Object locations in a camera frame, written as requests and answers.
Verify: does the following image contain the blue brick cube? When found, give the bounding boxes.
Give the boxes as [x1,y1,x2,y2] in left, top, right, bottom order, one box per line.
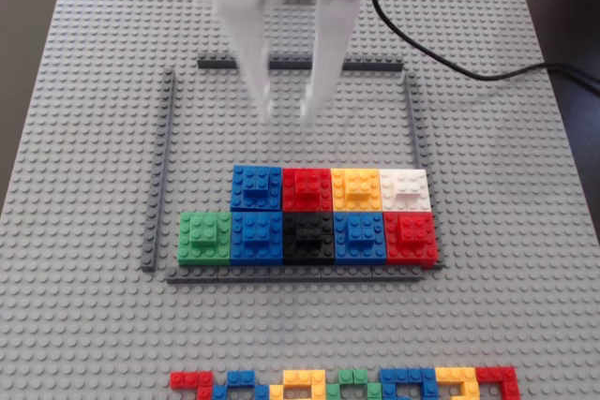
[229,211,285,267]
[230,164,285,212]
[332,211,388,267]

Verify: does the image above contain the red brick cube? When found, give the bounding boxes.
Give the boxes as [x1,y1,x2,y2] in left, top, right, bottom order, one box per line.
[281,168,334,213]
[382,211,440,267]

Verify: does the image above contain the yellow brick cube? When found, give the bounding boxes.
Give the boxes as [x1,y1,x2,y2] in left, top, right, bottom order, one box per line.
[330,168,383,213]

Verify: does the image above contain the white brick cube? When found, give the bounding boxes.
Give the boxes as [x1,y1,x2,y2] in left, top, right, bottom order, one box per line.
[378,169,433,214]

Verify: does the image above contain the black brick cube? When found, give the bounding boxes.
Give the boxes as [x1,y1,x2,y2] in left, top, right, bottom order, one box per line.
[281,211,337,267]

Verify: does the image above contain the green brick cube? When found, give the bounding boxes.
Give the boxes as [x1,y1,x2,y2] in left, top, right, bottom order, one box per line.
[176,211,233,267]

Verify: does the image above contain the grey studded baseplate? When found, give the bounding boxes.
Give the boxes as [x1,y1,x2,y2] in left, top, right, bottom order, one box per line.
[0,0,600,400]

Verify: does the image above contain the yellow flat brick letter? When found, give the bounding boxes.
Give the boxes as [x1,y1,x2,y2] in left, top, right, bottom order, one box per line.
[267,368,326,400]
[434,366,481,400]

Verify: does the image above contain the green flat brick letter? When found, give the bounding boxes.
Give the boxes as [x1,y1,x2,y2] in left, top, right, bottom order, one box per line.
[324,368,383,400]

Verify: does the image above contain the blue flat brick letter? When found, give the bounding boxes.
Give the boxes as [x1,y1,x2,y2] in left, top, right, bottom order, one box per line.
[211,370,271,400]
[379,367,439,400]

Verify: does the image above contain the red flat brick letter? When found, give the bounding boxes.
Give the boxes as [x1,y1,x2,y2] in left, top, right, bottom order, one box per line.
[474,365,521,400]
[169,371,215,400]

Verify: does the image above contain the dark grey brick wall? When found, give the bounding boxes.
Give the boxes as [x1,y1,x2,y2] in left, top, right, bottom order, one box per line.
[140,67,177,273]
[164,264,424,286]
[196,52,405,73]

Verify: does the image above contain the black cable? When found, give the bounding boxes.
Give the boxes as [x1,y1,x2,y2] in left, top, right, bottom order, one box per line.
[367,0,600,92]

